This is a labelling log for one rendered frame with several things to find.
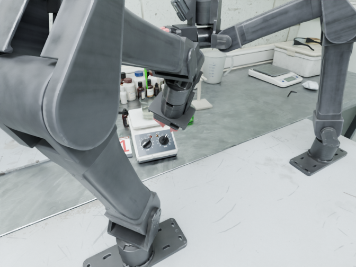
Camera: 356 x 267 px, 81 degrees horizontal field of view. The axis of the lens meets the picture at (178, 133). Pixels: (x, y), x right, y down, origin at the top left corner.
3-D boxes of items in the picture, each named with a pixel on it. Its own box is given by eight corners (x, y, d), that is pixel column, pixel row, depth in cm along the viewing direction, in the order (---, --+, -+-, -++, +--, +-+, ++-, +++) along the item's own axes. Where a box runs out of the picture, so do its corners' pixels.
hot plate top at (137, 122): (169, 123, 68) (169, 121, 68) (132, 130, 65) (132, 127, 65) (160, 107, 78) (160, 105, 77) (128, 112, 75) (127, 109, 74)
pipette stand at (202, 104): (212, 107, 94) (215, 79, 87) (196, 110, 92) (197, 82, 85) (204, 99, 101) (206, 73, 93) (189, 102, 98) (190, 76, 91)
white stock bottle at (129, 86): (123, 100, 100) (119, 80, 94) (127, 95, 105) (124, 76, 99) (134, 101, 99) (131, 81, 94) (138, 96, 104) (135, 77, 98)
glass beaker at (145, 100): (149, 113, 73) (147, 91, 69) (161, 117, 71) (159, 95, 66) (136, 119, 69) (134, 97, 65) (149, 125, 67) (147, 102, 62)
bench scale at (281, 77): (282, 89, 112) (285, 80, 109) (246, 74, 130) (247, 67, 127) (303, 82, 120) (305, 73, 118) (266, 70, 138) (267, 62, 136)
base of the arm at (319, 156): (295, 142, 60) (319, 156, 55) (336, 124, 68) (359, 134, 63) (287, 162, 65) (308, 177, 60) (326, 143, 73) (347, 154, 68)
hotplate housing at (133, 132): (178, 156, 67) (178, 136, 62) (137, 165, 64) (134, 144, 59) (161, 121, 84) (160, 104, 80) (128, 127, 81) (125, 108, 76)
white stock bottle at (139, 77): (149, 95, 106) (147, 72, 99) (138, 97, 103) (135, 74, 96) (144, 90, 110) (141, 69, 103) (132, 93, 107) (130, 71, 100)
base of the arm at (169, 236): (71, 242, 36) (76, 283, 31) (172, 196, 44) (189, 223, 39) (82, 263, 41) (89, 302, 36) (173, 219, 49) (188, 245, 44)
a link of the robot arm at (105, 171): (133, 195, 42) (24, 37, 17) (163, 205, 40) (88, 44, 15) (117, 227, 39) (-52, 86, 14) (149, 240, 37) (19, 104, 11)
